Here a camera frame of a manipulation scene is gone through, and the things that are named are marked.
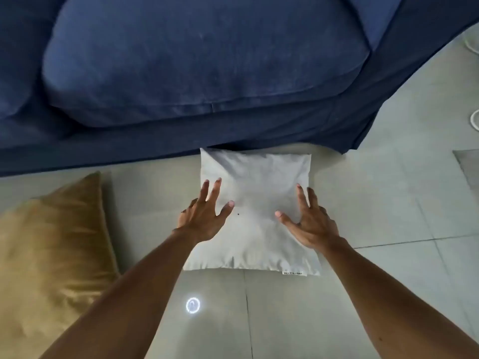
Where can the person's left hand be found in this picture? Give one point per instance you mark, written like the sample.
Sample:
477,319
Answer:
198,220

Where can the person's right hand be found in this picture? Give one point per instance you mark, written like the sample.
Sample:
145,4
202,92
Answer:
316,228

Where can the white throw pillow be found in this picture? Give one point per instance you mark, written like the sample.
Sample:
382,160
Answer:
258,175

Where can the mustard yellow velvet pillow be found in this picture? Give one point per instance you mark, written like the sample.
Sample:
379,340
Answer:
48,257

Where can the dark blue fabric sofa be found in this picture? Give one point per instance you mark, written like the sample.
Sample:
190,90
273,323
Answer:
187,63

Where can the person's right forearm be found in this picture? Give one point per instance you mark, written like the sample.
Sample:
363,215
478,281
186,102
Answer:
381,306

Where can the person's left forearm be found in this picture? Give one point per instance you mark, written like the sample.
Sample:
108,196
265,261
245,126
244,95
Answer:
123,302

